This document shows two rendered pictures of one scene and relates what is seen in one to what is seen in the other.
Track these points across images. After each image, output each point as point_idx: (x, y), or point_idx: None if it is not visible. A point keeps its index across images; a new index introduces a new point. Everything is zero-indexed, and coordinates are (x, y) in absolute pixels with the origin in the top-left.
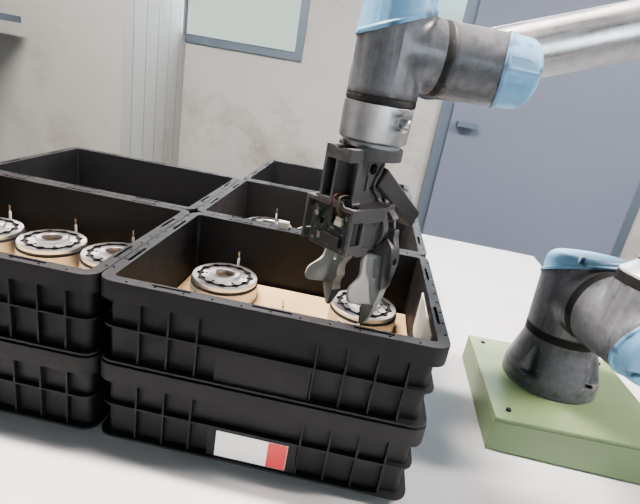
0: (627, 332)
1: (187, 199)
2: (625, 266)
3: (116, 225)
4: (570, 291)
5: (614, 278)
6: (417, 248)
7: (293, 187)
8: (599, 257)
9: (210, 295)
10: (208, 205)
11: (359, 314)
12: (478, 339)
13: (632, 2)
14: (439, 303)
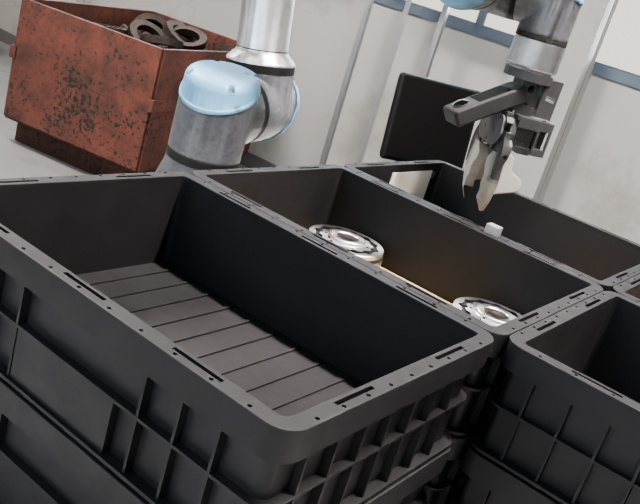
0: (295, 105)
1: (603, 473)
2: (283, 63)
3: None
4: (263, 109)
5: (280, 77)
6: (333, 168)
7: (387, 279)
8: (232, 69)
9: (586, 223)
10: (587, 289)
11: (470, 192)
12: None
13: None
14: (405, 161)
